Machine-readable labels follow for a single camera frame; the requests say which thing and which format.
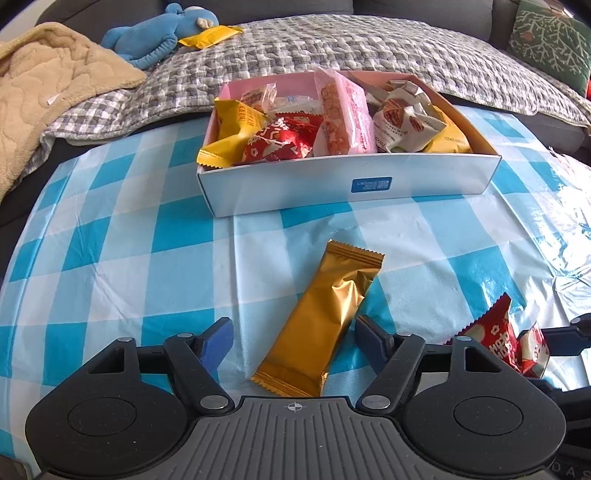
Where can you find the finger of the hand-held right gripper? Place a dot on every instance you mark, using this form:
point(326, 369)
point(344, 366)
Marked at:
point(569, 339)

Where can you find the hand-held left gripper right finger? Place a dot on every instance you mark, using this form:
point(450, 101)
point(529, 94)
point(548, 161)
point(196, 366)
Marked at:
point(371, 342)

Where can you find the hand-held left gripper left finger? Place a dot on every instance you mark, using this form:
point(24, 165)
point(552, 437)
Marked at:
point(218, 338)

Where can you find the small red white snack packet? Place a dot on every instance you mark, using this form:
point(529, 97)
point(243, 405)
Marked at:
point(533, 350)

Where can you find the gold snack bar packet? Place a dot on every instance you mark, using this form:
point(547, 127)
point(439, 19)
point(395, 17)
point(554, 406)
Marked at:
point(318, 323)

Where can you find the white cardboard box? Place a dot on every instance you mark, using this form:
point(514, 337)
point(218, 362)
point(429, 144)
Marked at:
point(369, 184)

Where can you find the white nut snack packet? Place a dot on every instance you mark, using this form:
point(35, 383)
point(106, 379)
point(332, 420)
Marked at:
point(406, 122)

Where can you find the pink snack bar packet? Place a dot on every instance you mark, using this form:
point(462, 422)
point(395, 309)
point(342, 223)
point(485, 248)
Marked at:
point(346, 115)

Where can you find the blue checked tablecloth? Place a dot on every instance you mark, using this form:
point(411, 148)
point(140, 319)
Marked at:
point(138, 230)

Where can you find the yellow snack packet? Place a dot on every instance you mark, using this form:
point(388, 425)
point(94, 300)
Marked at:
point(210, 37)
point(238, 127)
point(450, 136)

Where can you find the small orange clear snack packet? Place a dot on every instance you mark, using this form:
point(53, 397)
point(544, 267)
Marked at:
point(259, 98)

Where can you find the clear white snack packet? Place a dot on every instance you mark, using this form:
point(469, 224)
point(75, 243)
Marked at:
point(295, 105)

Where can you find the beige fleece blanket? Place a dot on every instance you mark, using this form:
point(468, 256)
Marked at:
point(51, 92)

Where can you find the grey checked quilt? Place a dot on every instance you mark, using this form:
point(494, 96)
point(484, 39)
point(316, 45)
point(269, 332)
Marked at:
point(346, 46)

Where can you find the green patterned cushion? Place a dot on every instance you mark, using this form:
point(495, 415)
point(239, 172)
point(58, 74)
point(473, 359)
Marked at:
point(554, 41)

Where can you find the blue plush toy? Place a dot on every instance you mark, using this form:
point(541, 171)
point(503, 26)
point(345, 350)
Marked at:
point(143, 37)

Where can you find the dark grey sofa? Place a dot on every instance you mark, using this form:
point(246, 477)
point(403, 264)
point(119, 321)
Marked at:
point(286, 8)

